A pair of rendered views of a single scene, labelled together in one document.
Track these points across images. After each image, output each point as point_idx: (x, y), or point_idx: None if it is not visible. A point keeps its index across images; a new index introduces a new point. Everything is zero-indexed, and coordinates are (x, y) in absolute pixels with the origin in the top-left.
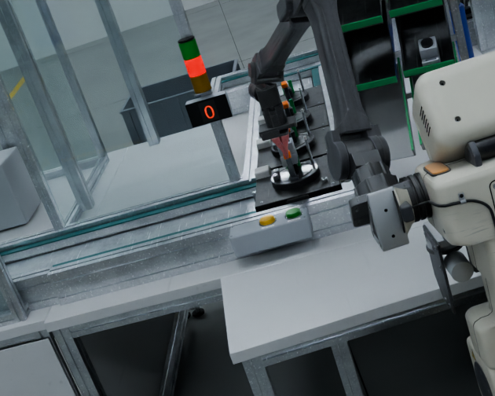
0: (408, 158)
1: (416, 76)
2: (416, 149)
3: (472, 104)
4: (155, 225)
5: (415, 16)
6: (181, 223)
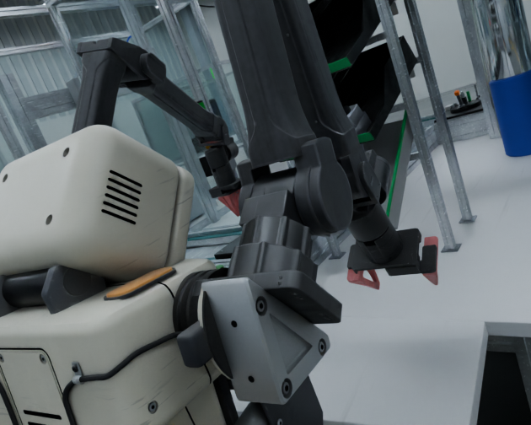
0: (398, 228)
1: (371, 147)
2: (414, 220)
3: (5, 218)
4: (192, 249)
5: (380, 82)
6: (201, 252)
